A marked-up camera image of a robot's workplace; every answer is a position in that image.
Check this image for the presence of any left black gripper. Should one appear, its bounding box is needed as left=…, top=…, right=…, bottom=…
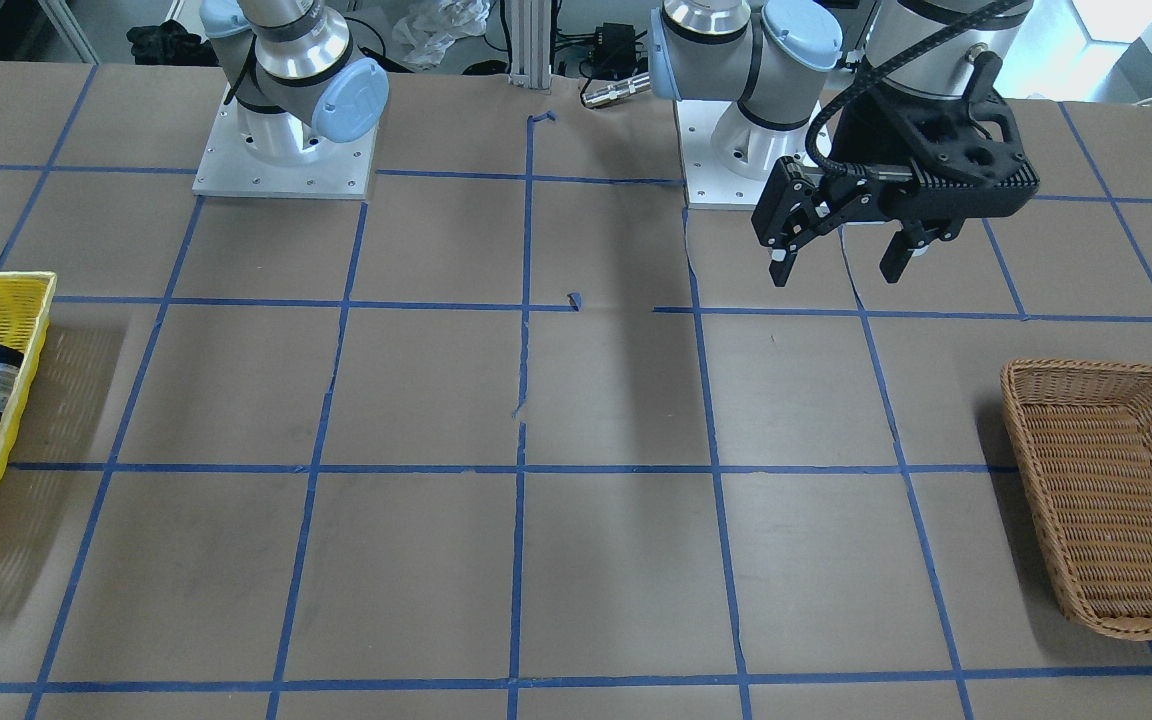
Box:
left=751, top=158, right=967, bottom=288

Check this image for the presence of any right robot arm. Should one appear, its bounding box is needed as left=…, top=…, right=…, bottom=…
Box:
left=198, top=1, right=391, bottom=167

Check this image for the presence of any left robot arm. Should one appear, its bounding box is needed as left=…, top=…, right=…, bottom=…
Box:
left=646, top=1, right=1041, bottom=287

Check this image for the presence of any metal cylinder connector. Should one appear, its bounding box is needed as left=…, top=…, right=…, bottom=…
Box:
left=579, top=71, right=652, bottom=109

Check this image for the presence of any brown wicker basket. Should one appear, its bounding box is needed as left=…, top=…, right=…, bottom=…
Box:
left=1000, top=357, right=1152, bottom=641

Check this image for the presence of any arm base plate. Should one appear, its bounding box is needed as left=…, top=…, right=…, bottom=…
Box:
left=675, top=100, right=819, bottom=211
left=192, top=99, right=380, bottom=200

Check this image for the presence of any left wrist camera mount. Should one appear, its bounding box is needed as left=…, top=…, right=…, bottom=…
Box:
left=828, top=50, right=1041, bottom=218

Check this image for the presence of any aluminium frame post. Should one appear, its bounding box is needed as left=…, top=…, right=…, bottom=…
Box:
left=503, top=0, right=554, bottom=94

